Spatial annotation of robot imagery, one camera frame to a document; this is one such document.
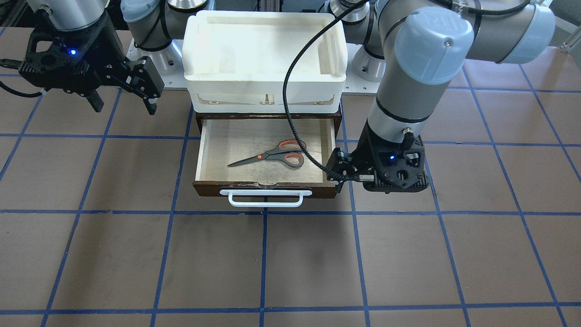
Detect light wooden drawer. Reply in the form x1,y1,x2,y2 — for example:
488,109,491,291
192,117,338,199

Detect white drawer handle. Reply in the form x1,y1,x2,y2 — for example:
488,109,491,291
219,189,313,208

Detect white plastic tray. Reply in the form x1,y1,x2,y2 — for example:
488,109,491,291
182,10,348,114

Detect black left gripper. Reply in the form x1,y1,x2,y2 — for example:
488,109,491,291
326,125,429,193

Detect black braided cable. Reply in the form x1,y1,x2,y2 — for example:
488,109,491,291
283,0,364,182

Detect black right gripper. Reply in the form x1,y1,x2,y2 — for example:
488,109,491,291
18,12,164,115

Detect dark brown wooden cabinet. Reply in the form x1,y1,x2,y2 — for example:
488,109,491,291
194,104,343,135

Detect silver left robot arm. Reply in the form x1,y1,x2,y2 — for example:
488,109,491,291
326,0,556,193

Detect black orange scissors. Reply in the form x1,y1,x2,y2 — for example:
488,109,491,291
227,139,306,169

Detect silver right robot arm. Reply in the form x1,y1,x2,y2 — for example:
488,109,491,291
1,0,215,114

